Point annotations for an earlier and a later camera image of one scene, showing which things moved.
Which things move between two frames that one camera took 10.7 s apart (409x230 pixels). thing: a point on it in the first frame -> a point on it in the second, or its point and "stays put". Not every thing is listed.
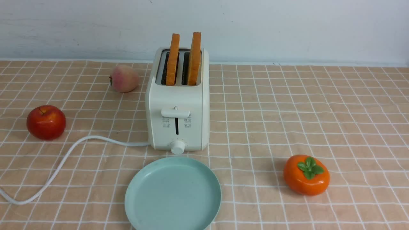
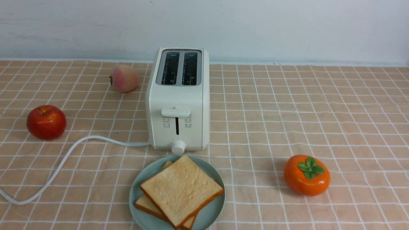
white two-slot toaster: x=177 y=111 stays put
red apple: x=46 y=122 stays put
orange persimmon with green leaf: x=306 y=175 stays put
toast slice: x=195 y=59 -> x=180 y=189
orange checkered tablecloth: x=355 y=117 stays put
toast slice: x=173 y=61 -> x=144 y=203
